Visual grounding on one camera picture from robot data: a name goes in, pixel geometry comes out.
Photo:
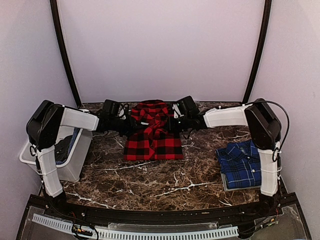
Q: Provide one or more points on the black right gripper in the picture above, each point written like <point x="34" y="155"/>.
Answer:
<point x="171" y="126"/>

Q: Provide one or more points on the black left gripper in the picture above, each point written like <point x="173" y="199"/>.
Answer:
<point x="131" y="126"/>

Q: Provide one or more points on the red black plaid shirt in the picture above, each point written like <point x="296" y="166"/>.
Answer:
<point x="153" y="142"/>

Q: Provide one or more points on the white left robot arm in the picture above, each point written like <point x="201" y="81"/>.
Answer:
<point x="43" y="127"/>

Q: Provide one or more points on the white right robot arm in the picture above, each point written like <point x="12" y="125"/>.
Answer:
<point x="262" y="123"/>

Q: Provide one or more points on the blue checked shirt in bin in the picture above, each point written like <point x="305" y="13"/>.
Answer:
<point x="73" y="139"/>

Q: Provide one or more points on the folded grey shirt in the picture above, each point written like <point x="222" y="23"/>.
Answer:
<point x="226" y="186"/>

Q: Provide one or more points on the black shirt in bin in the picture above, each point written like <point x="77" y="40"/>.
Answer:
<point x="61" y="150"/>

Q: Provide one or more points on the white plastic laundry bin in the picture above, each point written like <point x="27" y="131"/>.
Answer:
<point x="71" y="169"/>

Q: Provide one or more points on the folded blue plaid shirt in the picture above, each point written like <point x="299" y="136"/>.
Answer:
<point x="241" y="165"/>

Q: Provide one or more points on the white slotted cable duct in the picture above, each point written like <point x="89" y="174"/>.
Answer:
<point x="119" y="231"/>

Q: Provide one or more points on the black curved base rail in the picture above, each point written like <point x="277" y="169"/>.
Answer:
<point x="102" y="216"/>

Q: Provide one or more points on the left black frame post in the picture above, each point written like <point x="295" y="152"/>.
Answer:
<point x="63" y="52"/>

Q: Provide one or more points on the black frame post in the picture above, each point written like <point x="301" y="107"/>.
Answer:
<point x="259" y="50"/>
<point x="63" y="52"/>

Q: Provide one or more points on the right black frame post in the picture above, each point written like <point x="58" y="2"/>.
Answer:
<point x="259" y="50"/>

